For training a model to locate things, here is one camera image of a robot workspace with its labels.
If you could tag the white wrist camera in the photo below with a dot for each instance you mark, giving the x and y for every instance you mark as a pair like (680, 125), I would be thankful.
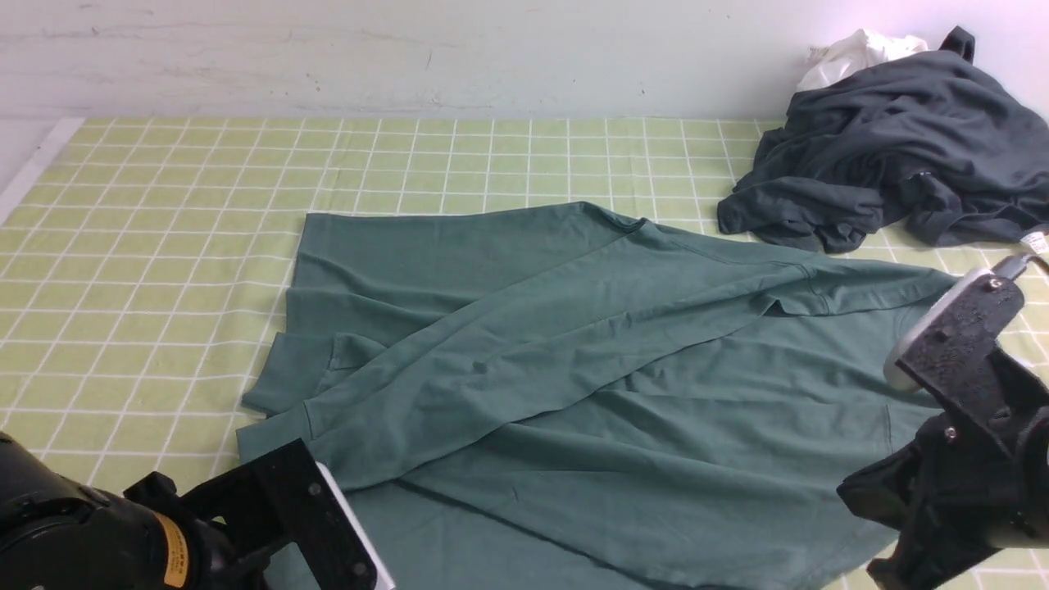
(947, 303)
(384, 578)

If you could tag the white crumpled garment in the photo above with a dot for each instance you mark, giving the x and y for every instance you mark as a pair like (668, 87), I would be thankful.
(863, 49)

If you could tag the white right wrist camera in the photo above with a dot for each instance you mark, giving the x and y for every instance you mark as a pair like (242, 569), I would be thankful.
(947, 303)

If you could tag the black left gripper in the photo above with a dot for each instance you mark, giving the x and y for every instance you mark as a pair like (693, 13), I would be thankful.
(224, 533)

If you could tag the green checkered tablecloth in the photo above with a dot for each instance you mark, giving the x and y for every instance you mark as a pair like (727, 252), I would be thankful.
(144, 261)

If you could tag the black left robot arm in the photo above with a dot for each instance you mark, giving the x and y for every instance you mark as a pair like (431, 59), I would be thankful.
(57, 533)

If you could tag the green long-sleeve top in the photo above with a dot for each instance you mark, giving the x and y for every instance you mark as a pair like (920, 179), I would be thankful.
(561, 397)

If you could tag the dark grey crumpled garment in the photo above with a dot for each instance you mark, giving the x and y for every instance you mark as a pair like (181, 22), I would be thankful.
(930, 140)

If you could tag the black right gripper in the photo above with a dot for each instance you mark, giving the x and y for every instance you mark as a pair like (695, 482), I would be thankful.
(973, 481)

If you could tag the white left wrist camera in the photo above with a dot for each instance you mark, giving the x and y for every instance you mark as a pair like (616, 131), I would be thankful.
(384, 578)

